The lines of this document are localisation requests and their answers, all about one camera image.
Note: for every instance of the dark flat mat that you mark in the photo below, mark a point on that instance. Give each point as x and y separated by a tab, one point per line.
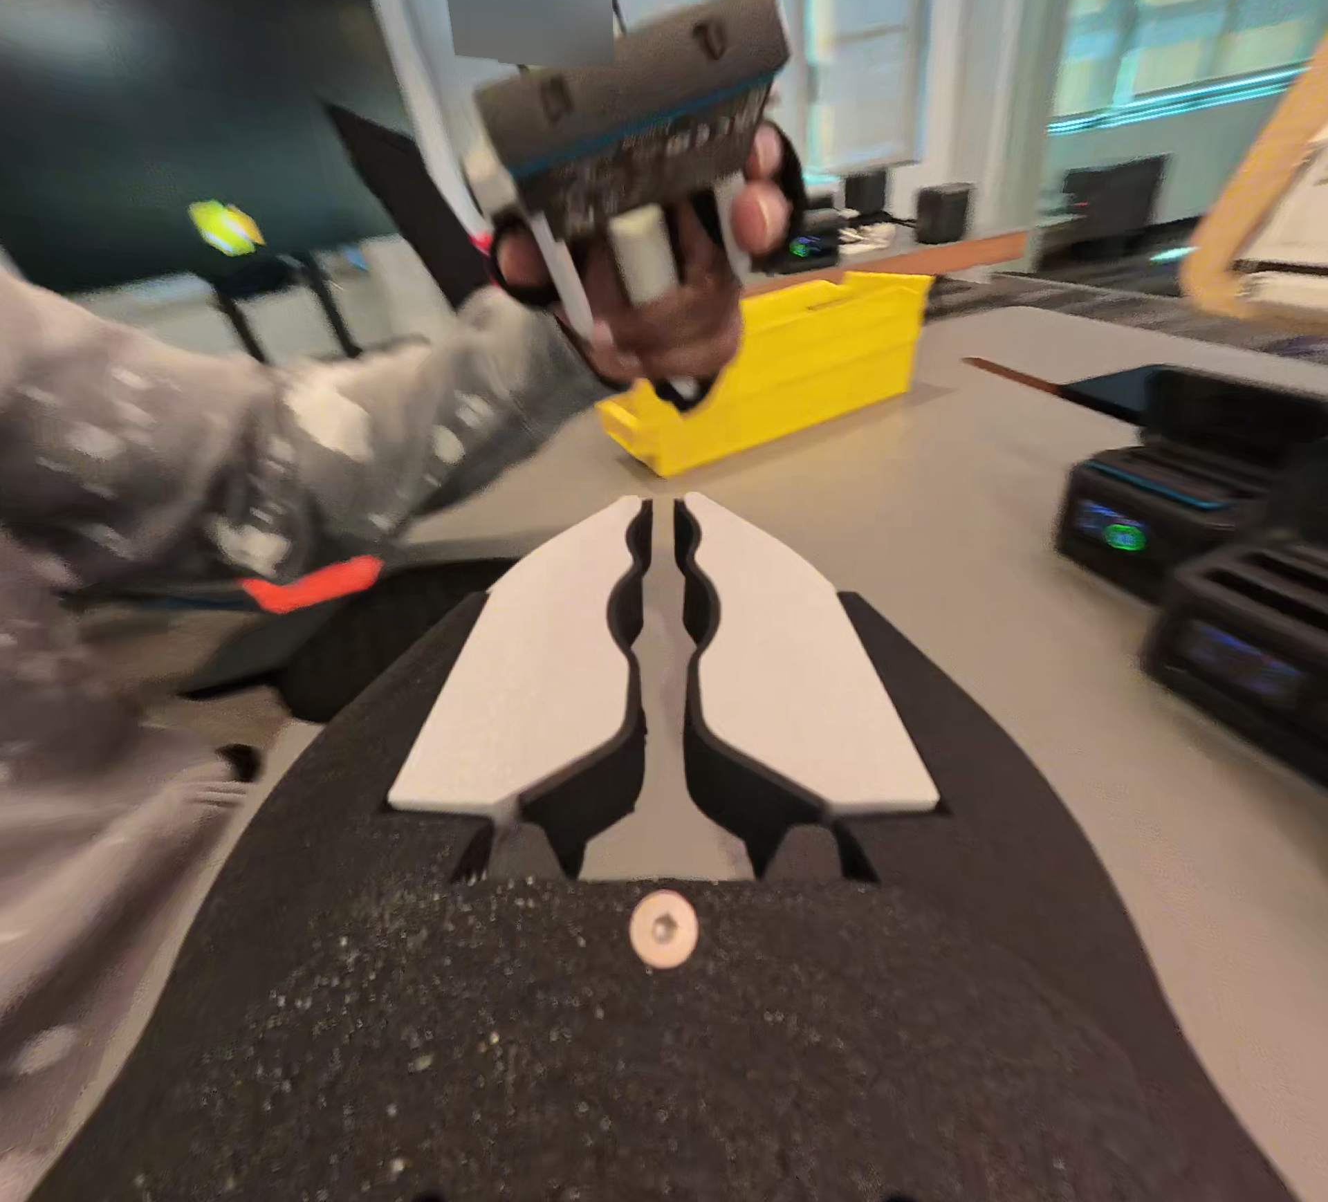
1079	388

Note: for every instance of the black battery blue stripe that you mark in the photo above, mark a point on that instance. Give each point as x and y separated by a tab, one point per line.
622	113
1162	480

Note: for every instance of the wooden work table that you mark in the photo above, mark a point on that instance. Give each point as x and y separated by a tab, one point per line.
934	253

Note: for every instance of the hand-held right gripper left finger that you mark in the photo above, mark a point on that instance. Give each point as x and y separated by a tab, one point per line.
519	694

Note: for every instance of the black honeycomb cushion pad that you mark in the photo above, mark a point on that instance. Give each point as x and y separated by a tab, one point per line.
394	642

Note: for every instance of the large black screen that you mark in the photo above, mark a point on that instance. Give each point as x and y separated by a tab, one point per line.
187	101

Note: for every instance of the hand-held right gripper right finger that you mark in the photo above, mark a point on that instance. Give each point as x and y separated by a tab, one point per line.
809	694

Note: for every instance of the person's grey mottled clothing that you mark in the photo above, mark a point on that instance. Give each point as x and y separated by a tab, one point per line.
104	870

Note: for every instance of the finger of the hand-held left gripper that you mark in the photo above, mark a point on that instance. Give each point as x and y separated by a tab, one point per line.
644	251
556	279

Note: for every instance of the wooden instruction board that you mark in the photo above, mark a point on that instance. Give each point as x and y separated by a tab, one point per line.
1266	226

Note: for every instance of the yellow plastic bin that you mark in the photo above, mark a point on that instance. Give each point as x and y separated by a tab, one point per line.
788	361

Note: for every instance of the person's left hand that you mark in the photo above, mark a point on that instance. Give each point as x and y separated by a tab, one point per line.
665	341

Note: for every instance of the black battery charger case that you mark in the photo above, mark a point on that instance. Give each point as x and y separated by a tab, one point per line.
1162	538
1244	663

